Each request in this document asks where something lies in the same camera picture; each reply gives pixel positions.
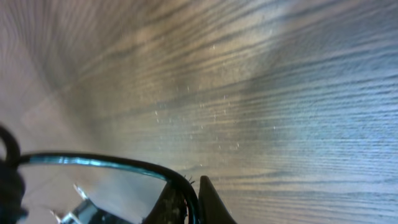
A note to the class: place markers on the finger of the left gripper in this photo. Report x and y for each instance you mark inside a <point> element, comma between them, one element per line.
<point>12,192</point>

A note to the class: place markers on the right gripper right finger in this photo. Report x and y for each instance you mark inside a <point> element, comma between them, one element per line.
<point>213,210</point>

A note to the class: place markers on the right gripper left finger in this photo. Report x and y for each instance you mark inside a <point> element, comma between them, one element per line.
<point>170,208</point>

